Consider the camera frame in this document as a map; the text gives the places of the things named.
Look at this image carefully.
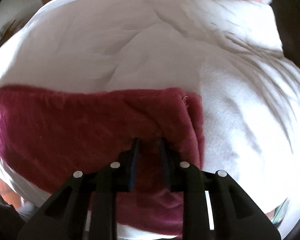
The white bed sheet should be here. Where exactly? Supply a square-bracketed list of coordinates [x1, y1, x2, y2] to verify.
[0, 0, 300, 239]

